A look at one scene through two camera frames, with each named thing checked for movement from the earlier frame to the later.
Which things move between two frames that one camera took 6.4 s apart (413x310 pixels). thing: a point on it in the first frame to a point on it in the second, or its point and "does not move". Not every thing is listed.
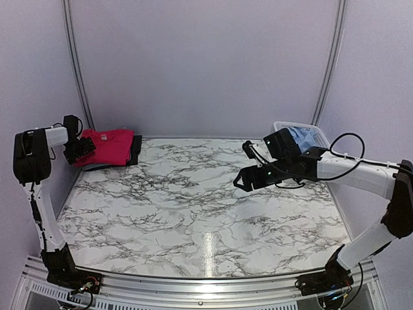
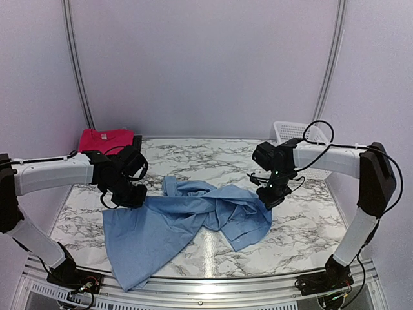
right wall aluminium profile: (340, 24) does not move
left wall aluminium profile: (73, 50) does not move
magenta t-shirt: (113, 147) does not move
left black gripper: (88, 145) to (137, 201)
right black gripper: (249, 178) to (271, 200)
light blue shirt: (305, 137) to (143, 239)
